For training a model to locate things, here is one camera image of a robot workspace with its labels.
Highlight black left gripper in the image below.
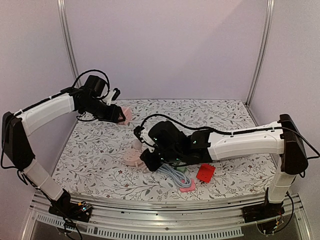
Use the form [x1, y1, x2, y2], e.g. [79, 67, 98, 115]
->
[81, 97, 126, 123]

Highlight light pink cube socket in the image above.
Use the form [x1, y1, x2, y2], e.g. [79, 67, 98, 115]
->
[118, 107, 133, 126]

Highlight green plug adapter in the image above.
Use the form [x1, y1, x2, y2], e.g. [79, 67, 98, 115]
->
[176, 166, 187, 174]

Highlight light blue cable bundle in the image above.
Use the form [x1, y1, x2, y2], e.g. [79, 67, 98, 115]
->
[157, 164, 192, 188]

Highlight round pink power socket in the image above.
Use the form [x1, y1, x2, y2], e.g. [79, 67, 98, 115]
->
[123, 148, 143, 167]

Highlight red cube socket adapter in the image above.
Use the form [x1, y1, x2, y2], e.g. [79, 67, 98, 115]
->
[196, 163, 216, 183]

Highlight pink plug adapter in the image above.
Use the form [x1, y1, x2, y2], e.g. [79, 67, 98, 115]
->
[179, 178, 196, 193]

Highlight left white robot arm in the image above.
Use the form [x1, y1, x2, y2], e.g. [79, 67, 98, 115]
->
[1, 86, 126, 220]

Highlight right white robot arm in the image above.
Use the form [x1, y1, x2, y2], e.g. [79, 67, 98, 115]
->
[133, 114, 309, 223]

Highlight floral patterned table mat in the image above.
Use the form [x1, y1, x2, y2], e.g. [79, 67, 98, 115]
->
[52, 99, 276, 202]

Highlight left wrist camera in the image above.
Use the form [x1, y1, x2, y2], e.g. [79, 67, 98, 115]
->
[103, 88, 121, 106]

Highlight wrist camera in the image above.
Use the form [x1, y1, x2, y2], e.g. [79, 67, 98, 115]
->
[103, 88, 121, 106]
[133, 126, 155, 153]

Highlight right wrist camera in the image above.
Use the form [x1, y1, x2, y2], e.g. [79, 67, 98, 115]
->
[133, 126, 155, 153]

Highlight aluminium front rail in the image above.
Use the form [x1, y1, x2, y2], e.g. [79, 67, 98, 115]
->
[18, 192, 313, 240]

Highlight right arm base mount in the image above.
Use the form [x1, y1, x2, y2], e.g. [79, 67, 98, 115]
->
[241, 202, 285, 235]

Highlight left aluminium corner post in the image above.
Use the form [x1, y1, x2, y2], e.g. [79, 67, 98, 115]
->
[56, 0, 79, 80]

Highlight aluminium corner post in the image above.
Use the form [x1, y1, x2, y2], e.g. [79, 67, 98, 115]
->
[245, 0, 276, 107]
[56, 0, 79, 80]

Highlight right aluminium corner post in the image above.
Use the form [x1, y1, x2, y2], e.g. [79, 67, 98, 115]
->
[245, 0, 276, 107]

